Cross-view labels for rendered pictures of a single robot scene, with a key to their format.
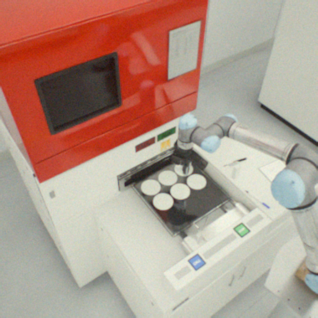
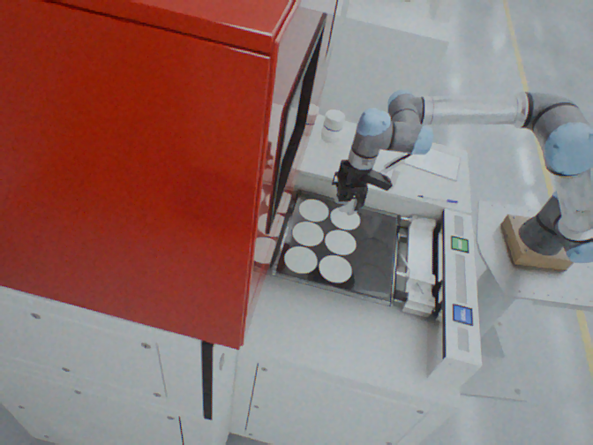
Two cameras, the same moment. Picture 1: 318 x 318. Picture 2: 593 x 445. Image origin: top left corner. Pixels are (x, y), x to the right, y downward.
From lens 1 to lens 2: 96 cm
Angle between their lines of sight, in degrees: 33
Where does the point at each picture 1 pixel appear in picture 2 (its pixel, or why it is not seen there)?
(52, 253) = not seen: outside the picture
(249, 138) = (461, 110)
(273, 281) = (506, 283)
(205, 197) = (374, 231)
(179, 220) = (378, 279)
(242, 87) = not seen: hidden behind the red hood
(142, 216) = (315, 308)
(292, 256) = (494, 245)
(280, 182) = (572, 142)
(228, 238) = (457, 263)
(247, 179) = (404, 181)
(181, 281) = (473, 350)
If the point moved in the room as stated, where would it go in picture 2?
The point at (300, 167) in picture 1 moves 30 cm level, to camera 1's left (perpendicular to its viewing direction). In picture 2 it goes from (574, 115) to (512, 158)
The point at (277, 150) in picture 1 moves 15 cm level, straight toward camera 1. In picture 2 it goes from (509, 110) to (542, 147)
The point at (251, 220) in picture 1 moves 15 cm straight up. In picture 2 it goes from (454, 227) to (474, 194)
